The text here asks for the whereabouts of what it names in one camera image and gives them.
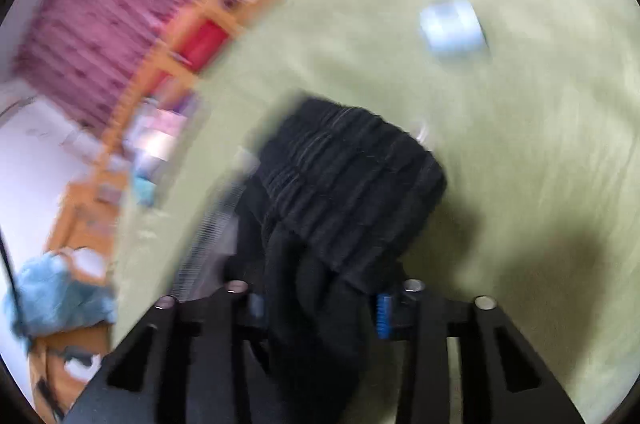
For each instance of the colourful geometric cushion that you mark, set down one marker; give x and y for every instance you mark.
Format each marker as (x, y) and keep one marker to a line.
(152, 138)

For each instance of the light blue fleece robe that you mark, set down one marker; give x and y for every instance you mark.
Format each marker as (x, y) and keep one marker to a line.
(59, 292)

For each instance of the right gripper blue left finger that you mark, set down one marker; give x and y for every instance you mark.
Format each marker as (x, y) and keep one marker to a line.
(181, 363)

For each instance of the green fleece blanket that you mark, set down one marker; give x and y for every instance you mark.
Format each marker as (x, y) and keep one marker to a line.
(538, 136)

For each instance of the small light blue case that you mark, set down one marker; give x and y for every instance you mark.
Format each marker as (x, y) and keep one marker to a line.
(452, 29)

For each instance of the right red chair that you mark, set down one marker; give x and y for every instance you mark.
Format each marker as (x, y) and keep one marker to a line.
(202, 45)

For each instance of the black sweatpants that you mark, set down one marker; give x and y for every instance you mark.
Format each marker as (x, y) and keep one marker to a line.
(318, 229)

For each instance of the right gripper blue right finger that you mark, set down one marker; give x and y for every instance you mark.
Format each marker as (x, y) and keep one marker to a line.
(502, 378)

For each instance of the wooden bed frame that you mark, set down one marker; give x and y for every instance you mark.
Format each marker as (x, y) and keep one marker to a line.
(90, 207)

